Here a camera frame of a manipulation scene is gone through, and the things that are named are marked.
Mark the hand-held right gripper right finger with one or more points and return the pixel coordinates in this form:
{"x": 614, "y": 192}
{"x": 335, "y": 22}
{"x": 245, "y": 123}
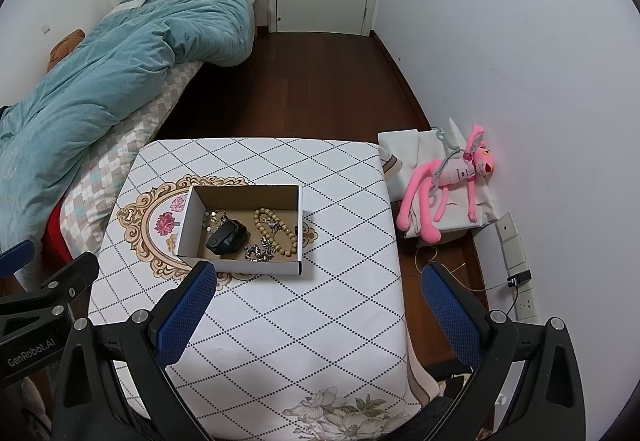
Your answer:
{"x": 450, "y": 321}

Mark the checked bed sheet mattress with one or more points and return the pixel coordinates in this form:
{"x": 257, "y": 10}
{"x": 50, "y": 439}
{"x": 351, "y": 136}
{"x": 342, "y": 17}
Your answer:
{"x": 120, "y": 161}

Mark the red bed base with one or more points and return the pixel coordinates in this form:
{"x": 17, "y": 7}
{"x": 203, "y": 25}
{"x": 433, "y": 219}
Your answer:
{"x": 52, "y": 238}

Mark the white fabric bag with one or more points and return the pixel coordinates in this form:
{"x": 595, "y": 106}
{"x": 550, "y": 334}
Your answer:
{"x": 400, "y": 148}

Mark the small gold earring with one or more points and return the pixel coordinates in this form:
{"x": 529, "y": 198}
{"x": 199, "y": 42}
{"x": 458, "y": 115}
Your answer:
{"x": 221, "y": 216}
{"x": 208, "y": 220}

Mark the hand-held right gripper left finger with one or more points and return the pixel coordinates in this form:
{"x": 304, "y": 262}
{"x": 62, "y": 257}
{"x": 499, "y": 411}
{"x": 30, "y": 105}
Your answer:
{"x": 185, "y": 316}

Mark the white cardboard box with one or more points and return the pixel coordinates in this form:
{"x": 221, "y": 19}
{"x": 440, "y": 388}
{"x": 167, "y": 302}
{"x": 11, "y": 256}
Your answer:
{"x": 245, "y": 231}

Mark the black charger plug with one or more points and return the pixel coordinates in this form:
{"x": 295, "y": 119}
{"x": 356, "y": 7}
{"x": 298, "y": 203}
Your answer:
{"x": 519, "y": 279}

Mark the white wall outlet panel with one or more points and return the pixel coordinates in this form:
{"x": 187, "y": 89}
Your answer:
{"x": 527, "y": 303}
{"x": 512, "y": 241}

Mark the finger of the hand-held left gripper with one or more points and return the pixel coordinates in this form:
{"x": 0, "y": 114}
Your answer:
{"x": 75, "y": 273}
{"x": 17, "y": 258}

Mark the brown pillow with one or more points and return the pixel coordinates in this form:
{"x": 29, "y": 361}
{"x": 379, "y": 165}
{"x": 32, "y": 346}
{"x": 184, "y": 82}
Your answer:
{"x": 67, "y": 46}

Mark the pink plush toy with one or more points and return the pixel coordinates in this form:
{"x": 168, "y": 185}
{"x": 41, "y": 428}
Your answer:
{"x": 457, "y": 171}

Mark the teal quilt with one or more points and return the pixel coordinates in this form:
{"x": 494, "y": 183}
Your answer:
{"x": 115, "y": 91}

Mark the grey clothes hanger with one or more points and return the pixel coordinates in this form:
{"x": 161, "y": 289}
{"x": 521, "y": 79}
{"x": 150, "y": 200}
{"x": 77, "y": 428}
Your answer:
{"x": 445, "y": 156}

